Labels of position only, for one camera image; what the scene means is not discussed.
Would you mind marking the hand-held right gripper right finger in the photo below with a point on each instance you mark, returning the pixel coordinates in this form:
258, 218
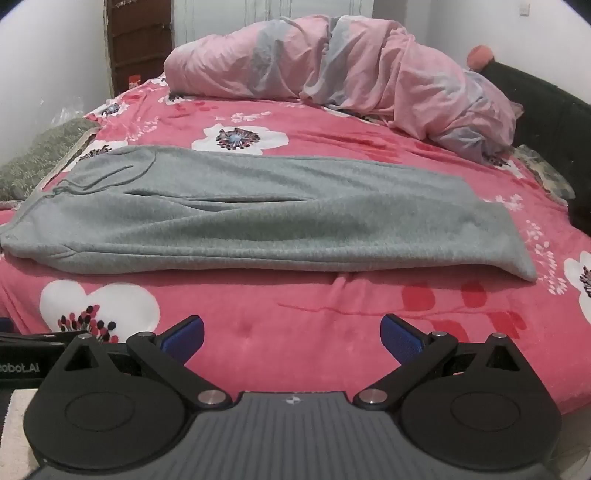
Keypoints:
399, 341

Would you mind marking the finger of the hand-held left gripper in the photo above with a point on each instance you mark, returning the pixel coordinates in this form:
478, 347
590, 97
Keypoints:
41, 338

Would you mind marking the white wall switch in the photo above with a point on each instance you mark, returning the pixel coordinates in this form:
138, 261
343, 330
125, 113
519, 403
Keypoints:
524, 9

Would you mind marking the black headboard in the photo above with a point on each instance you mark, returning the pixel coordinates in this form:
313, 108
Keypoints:
554, 124

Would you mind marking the white fluffy cloth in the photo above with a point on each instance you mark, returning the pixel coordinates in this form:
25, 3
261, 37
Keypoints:
23, 415

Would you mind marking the white wardrobe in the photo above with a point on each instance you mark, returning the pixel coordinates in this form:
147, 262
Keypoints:
212, 21

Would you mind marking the brown wooden door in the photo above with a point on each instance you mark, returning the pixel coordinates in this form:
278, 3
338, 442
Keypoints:
138, 37

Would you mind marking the peach plush toy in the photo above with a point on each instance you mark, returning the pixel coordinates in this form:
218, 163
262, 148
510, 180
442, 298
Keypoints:
479, 56

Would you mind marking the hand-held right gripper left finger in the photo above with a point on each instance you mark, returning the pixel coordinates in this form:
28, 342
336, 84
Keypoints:
184, 339

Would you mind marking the clear plastic bag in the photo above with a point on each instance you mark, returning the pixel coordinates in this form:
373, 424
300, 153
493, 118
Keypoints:
69, 113

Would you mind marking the red floral blanket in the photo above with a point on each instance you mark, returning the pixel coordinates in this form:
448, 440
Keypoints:
286, 323

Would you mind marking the grey pants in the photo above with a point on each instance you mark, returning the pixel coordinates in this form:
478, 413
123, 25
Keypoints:
277, 221

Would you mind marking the green patterned pillow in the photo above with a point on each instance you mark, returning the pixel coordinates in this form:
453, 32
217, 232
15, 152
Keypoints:
41, 154

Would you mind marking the beige leaf patterned pillow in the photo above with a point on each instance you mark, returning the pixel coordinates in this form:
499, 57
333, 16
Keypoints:
547, 177

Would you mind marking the pink and grey duvet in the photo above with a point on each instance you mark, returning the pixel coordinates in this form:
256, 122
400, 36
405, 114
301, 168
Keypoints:
351, 64

